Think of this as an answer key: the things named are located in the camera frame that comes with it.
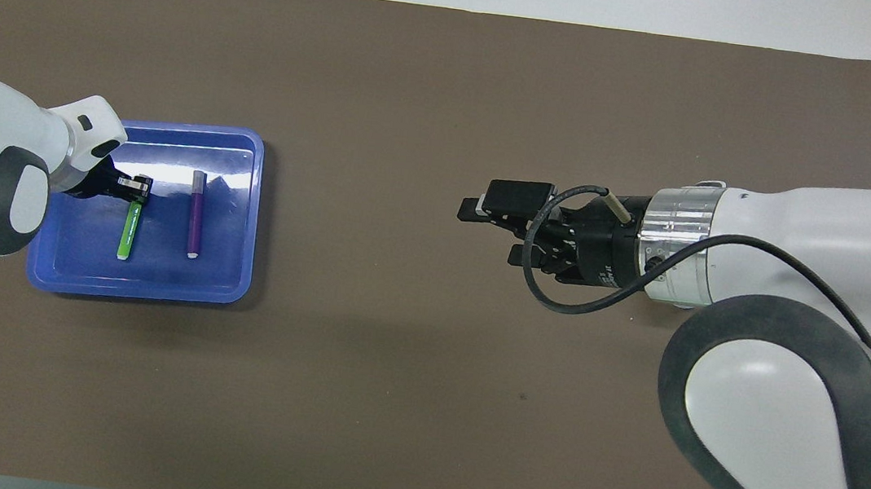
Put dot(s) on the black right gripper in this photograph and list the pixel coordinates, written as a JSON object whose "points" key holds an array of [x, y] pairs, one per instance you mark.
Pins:
{"points": [[607, 252]]}

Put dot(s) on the brown table mat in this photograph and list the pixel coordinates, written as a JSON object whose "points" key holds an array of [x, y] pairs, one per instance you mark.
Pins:
{"points": [[422, 71]]}

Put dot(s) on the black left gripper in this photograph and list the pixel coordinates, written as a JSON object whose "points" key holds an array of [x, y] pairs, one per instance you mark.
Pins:
{"points": [[94, 181]]}

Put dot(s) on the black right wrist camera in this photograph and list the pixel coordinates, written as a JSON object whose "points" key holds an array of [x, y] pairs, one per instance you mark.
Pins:
{"points": [[519, 198]]}

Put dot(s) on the purple marker pen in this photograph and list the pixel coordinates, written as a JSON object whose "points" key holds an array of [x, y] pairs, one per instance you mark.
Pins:
{"points": [[196, 221]]}

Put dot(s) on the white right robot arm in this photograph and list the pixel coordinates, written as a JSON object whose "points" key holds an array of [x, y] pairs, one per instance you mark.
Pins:
{"points": [[812, 246]]}

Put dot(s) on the blue plastic tray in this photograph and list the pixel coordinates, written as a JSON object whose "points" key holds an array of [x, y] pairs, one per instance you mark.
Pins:
{"points": [[152, 282]]}

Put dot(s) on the green marker pen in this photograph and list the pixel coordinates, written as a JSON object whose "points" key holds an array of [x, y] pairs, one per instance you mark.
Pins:
{"points": [[129, 230]]}

